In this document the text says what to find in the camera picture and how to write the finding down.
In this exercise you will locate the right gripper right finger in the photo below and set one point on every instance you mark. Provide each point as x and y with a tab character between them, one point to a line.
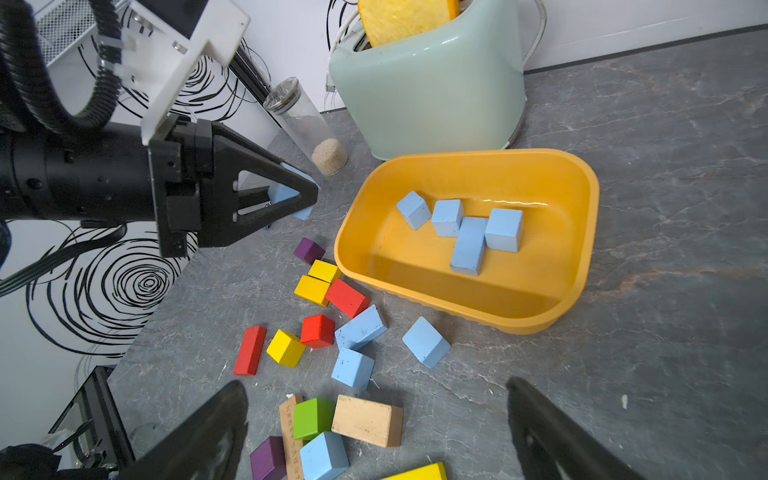
550	445

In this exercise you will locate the long blue block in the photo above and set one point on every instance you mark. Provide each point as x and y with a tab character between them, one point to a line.
361	330
470	246

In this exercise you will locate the long yellow block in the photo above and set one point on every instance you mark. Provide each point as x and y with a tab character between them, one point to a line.
434	471

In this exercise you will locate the white wire wall shelf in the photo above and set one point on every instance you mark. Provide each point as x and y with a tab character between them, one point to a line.
63	25

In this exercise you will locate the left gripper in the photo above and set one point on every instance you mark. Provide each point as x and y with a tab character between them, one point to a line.
194	174

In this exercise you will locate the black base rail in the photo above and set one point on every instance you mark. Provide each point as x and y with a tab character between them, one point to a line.
90	433

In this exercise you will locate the mint green toaster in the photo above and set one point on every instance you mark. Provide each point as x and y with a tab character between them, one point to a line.
455	89

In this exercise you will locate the yellow block top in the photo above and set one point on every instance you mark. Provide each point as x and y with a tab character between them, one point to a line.
324	271

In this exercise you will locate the yellow plastic tub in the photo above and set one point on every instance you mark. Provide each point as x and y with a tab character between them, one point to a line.
519	293

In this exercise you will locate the purple cube bottom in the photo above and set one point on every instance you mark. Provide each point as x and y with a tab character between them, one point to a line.
268	461

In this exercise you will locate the red block left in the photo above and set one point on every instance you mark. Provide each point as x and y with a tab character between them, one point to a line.
250	351

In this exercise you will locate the yellow bar block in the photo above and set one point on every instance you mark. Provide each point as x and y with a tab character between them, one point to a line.
313	290

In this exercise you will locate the yellow toast slice front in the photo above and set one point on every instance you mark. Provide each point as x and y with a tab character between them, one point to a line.
388	21

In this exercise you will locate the long red block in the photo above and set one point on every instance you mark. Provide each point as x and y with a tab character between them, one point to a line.
348	300

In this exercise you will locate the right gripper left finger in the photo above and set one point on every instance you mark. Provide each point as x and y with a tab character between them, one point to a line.
207	445

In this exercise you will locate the thin wood plank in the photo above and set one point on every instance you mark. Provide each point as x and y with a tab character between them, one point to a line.
292	446

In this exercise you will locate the purple cube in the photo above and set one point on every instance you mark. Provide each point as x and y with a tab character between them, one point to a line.
268	461
309	251

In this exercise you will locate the blue cube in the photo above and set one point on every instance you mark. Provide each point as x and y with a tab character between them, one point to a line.
447	217
414	210
324	457
504	230
426	343
353	369

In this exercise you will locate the small blue block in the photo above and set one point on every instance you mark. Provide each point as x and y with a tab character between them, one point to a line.
278	192

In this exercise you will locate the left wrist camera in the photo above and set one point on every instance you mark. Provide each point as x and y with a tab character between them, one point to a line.
177	33

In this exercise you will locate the red cube centre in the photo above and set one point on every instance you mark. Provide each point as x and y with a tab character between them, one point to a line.
318	332

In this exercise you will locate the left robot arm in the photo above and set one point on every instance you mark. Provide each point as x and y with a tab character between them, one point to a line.
125	157

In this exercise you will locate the yellow cube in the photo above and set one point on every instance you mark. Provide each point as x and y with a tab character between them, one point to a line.
286	349

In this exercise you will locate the natural wood block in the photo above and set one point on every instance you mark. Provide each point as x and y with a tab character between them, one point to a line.
367	421

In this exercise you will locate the purple cube top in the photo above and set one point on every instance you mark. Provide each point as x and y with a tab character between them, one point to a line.
309	251

